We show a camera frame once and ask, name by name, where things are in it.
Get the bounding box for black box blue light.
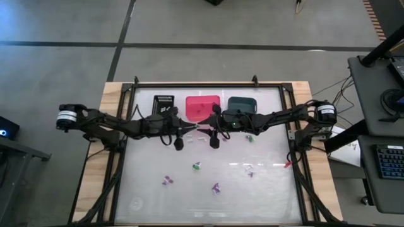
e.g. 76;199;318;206
0;115;20;141

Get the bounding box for black cable bundle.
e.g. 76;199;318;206
312;74;357;127

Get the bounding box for white paper sheet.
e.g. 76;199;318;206
328;125;361;168

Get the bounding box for black metal table frame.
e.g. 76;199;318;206
68;74;345;226

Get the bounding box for black mesh basket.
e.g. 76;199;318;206
152;95;175;117

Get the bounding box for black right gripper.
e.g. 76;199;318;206
196;104;229;150

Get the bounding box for pink plastic bin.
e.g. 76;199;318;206
185;95;222;123

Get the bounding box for black stand pole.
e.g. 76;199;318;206
360;25;404;67

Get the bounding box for dark mat orange striped edge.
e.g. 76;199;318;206
362;0;404;42

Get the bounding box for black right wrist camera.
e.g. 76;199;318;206
227;117;242;131

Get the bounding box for grey side table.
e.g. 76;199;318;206
0;137;53;227

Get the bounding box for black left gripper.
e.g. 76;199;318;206
163;106;197;152

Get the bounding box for black headphones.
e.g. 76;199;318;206
379;88;404;123

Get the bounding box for teal plastic bin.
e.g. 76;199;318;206
227;96;258;115

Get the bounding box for backlit black keyboard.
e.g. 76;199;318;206
374;144;404;181

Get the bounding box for grey keyboard tray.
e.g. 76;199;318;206
358;134;404;215

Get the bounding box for grey desk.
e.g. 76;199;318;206
347;55;404;138

